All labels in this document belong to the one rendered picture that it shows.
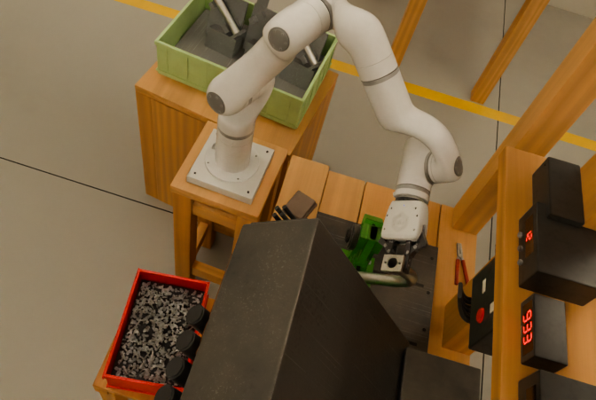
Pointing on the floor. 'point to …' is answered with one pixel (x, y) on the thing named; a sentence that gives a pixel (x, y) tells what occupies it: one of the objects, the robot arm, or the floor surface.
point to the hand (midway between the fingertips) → (398, 263)
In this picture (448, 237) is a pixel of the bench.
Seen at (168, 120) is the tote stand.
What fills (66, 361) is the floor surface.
